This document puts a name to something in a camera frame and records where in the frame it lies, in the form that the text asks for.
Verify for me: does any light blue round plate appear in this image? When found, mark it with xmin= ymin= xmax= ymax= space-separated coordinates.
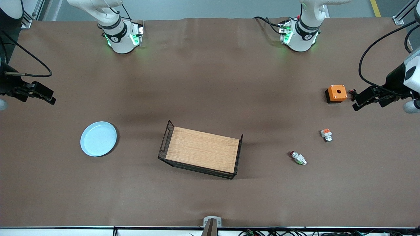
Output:
xmin=80 ymin=121 xmax=117 ymax=157

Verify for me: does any base connector box green light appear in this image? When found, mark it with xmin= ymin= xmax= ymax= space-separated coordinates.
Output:
xmin=130 ymin=20 xmax=145 ymax=47
xmin=278 ymin=19 xmax=293 ymax=45

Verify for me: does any brown table mat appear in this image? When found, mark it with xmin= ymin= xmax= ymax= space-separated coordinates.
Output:
xmin=0 ymin=16 xmax=420 ymax=229

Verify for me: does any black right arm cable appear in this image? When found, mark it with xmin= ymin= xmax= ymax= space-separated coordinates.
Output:
xmin=0 ymin=30 xmax=53 ymax=78

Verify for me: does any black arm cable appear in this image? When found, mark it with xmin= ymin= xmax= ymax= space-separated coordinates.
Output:
xmin=0 ymin=30 xmax=53 ymax=78
xmin=359 ymin=21 xmax=420 ymax=96

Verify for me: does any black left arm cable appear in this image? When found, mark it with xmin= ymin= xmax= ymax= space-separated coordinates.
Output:
xmin=359 ymin=21 xmax=420 ymax=96

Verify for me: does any orange button enclosure box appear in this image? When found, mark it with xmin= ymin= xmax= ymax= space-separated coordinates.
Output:
xmin=325 ymin=85 xmax=348 ymax=104

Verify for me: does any aluminium frame profile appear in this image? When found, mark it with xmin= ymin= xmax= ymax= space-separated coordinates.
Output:
xmin=20 ymin=0 xmax=45 ymax=29
xmin=393 ymin=0 xmax=418 ymax=25

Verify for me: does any black base cable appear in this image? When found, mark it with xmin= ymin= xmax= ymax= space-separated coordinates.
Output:
xmin=253 ymin=16 xmax=283 ymax=35

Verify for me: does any white table edge rail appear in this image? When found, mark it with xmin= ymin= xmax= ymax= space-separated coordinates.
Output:
xmin=0 ymin=226 xmax=420 ymax=236

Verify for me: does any black cable bundle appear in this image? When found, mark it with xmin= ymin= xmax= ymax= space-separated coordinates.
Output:
xmin=238 ymin=229 xmax=420 ymax=236

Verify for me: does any black wire tray wooden bottom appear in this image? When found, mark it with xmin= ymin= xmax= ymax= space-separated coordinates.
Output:
xmin=157 ymin=120 xmax=243 ymax=180

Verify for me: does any grey metal bracket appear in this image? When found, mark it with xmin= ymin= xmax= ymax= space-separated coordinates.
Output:
xmin=203 ymin=216 xmax=222 ymax=227

